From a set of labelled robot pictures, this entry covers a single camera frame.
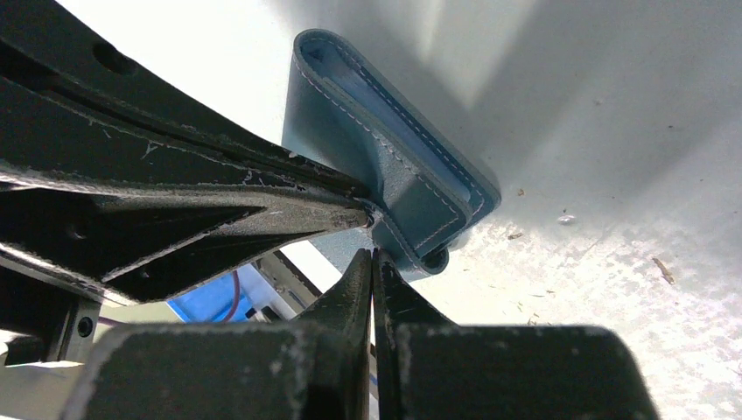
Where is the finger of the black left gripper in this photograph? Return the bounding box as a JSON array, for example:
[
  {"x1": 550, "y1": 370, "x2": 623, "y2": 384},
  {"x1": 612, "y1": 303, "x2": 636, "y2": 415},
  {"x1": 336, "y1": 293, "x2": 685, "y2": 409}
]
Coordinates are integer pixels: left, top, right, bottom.
[{"x1": 1, "y1": 1, "x2": 368, "y2": 199}]

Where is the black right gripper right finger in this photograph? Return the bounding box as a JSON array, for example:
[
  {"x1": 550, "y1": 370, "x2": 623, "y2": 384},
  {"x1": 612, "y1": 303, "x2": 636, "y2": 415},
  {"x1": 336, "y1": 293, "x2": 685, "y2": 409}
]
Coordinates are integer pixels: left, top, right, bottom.
[{"x1": 372, "y1": 249, "x2": 659, "y2": 419}]

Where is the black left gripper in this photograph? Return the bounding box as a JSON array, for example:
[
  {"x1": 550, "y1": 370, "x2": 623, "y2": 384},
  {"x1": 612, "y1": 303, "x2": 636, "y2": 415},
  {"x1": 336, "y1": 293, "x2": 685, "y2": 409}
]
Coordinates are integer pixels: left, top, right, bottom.
[{"x1": 1, "y1": 188, "x2": 368, "y2": 366}]

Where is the blue plastic bin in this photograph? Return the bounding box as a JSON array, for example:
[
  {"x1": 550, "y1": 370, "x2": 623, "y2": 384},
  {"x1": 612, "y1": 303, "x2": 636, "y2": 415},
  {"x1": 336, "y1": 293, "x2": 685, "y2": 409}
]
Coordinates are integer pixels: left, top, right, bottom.
[{"x1": 167, "y1": 264, "x2": 276, "y2": 323}]

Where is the blue leather card holder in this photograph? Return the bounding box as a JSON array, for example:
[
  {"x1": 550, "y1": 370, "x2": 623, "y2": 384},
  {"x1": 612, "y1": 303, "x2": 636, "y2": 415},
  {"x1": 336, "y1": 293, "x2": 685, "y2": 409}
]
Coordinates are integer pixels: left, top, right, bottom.
[{"x1": 282, "y1": 29, "x2": 501, "y2": 281}]

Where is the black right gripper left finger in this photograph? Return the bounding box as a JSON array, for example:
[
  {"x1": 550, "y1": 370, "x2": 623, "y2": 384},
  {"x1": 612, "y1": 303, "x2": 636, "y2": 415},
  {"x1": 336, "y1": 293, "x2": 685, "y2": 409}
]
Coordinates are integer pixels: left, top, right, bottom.
[{"x1": 61, "y1": 249, "x2": 371, "y2": 419}]

